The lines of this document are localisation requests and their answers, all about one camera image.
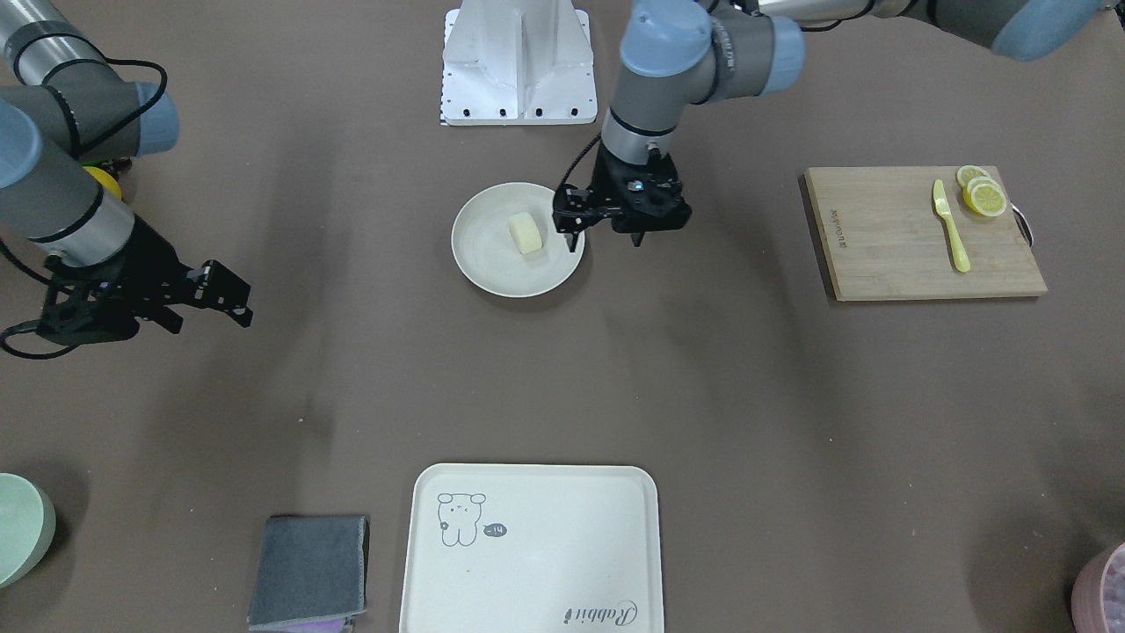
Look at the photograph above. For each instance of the mint green bowl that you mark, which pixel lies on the mint green bowl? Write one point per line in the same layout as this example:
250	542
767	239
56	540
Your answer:
28	522

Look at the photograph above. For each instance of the white steamed bun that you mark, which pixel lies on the white steamed bun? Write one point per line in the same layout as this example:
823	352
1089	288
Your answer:
525	233

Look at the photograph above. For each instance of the lemon slice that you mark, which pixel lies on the lemon slice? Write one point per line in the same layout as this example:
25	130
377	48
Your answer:
985	197
966	174

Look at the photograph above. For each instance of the back lemon slice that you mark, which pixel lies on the back lemon slice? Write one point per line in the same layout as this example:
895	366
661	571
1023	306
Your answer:
966	174

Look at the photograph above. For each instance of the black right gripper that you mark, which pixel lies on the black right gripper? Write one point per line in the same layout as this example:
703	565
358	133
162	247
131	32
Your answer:
148	266

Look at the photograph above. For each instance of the pink bowl of ice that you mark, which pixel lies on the pink bowl of ice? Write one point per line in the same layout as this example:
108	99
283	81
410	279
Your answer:
1097	597

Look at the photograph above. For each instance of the cream round plate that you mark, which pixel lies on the cream round plate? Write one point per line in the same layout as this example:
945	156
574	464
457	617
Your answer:
504	241

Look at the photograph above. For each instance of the yellow plastic knife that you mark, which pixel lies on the yellow plastic knife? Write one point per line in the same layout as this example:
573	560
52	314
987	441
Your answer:
942	209

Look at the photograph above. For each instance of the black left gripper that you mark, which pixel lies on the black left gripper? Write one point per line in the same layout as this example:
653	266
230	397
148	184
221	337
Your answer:
604	186

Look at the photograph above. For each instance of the front lemon slice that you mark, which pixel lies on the front lemon slice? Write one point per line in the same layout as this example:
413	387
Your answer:
985	197

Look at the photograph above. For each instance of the cream rabbit tray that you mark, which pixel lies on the cream rabbit tray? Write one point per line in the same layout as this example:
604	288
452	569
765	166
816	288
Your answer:
533	548

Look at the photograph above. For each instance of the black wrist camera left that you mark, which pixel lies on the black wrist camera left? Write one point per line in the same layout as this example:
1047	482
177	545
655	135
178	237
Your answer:
571	212

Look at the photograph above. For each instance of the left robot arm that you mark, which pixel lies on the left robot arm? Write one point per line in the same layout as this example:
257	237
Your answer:
676	54

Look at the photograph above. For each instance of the yellow lemon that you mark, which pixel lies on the yellow lemon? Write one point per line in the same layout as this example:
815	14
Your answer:
106	180

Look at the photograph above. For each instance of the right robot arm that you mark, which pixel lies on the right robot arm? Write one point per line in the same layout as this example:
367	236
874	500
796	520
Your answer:
72	116

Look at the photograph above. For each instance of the bamboo cutting board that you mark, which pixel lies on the bamboo cutting board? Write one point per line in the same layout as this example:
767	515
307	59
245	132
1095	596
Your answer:
883	242

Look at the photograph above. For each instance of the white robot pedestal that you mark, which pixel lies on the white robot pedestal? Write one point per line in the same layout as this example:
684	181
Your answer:
508	63

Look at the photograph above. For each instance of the grey folded cloth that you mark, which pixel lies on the grey folded cloth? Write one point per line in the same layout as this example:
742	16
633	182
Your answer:
311	574

